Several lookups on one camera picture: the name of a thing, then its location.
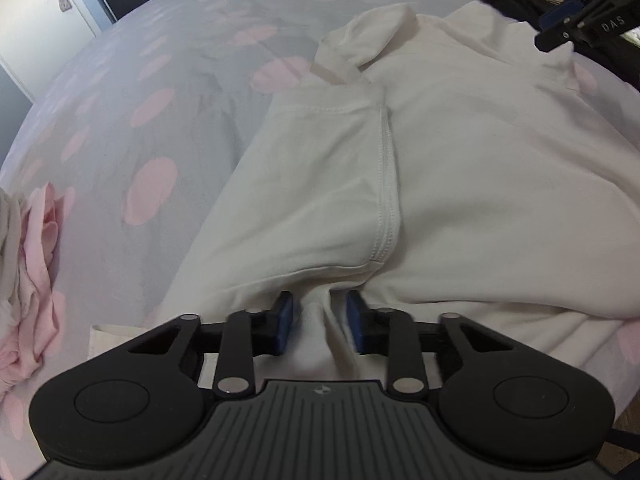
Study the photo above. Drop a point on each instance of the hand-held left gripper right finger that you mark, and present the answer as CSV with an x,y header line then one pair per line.
x,y
356,321

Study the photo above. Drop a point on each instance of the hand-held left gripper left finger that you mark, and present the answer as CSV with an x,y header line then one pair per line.
x,y
285,321

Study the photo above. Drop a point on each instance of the white t-shirt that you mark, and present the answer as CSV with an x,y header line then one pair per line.
x,y
475,160

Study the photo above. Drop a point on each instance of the stack of folded clothes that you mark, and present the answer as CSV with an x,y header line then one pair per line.
x,y
37,260

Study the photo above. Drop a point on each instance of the grey pink-dotted bedsheet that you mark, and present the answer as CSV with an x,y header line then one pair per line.
x,y
175,60

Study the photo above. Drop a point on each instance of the white door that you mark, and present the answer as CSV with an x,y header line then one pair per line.
x,y
30,20

